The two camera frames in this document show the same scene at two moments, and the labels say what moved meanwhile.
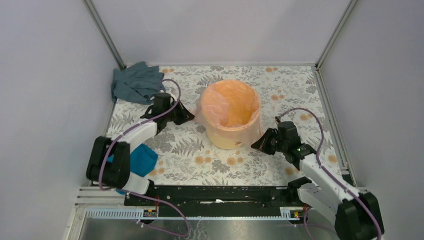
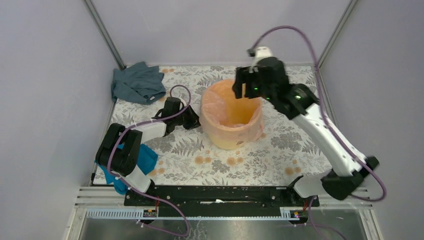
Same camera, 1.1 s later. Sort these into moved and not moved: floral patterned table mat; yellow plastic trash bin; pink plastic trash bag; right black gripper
Moved: right black gripper
Not moved: floral patterned table mat; pink plastic trash bag; yellow plastic trash bin
